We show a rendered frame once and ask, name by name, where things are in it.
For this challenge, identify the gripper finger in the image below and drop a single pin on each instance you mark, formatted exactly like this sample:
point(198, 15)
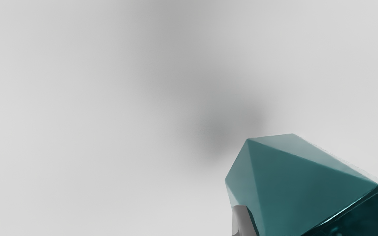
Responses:
point(243, 223)

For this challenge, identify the teal faceted mug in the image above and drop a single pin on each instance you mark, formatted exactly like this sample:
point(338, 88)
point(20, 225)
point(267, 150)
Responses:
point(294, 183)

